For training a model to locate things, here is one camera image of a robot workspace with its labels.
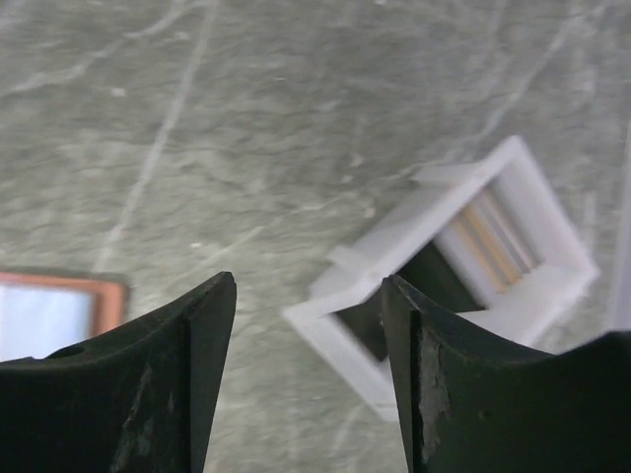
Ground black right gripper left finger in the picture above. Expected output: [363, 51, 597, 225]
[1, 272, 237, 473]

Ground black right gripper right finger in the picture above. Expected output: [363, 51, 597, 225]
[381, 275, 630, 472]

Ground brown leather card holder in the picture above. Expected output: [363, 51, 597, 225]
[1, 268, 130, 362]

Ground stack of cards in box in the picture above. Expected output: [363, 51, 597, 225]
[441, 186, 540, 304]

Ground white card storage box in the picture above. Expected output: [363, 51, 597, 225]
[283, 136, 598, 422]

